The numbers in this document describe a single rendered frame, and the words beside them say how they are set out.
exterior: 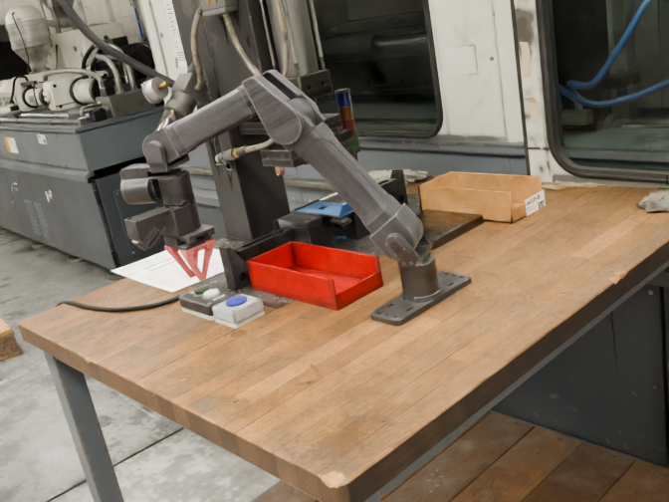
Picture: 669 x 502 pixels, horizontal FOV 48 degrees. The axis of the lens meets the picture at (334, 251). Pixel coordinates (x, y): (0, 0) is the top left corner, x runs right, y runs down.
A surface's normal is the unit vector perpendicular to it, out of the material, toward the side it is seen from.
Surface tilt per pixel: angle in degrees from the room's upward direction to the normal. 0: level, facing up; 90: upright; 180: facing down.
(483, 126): 90
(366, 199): 84
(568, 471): 0
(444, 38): 90
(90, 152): 90
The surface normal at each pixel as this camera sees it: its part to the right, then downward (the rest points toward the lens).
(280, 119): -0.31, 0.36
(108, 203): 0.63, 0.14
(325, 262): -0.71, 0.34
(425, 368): -0.18, -0.93
